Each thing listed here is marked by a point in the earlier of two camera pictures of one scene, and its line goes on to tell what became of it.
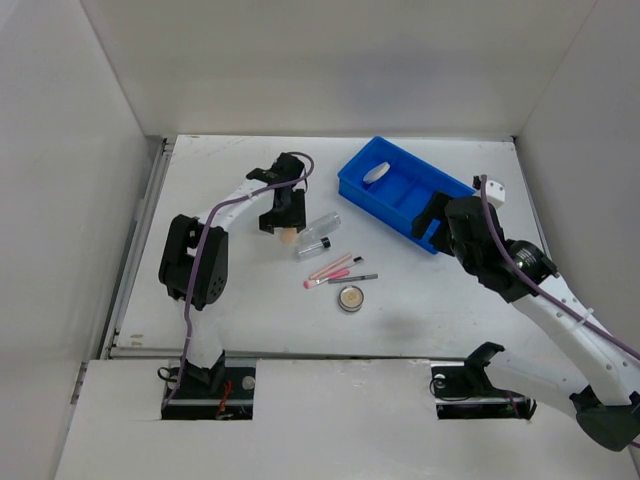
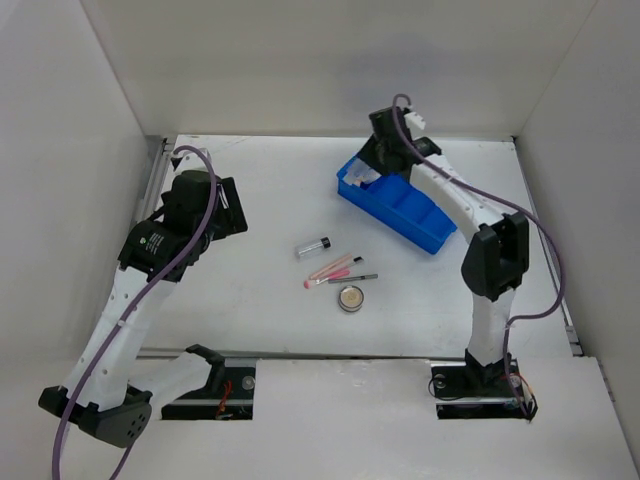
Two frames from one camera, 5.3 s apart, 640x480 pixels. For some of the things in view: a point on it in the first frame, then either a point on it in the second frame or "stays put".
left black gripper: x=293 y=220 → x=231 y=221
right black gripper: x=434 y=209 → x=367 y=155
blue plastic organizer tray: x=394 y=185 stays put
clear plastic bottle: x=313 y=231 → x=359 y=171
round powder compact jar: x=350 y=299 stays put
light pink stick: x=331 y=266 stays put
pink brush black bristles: x=346 y=271 stays put
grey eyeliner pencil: x=351 y=279 stays put
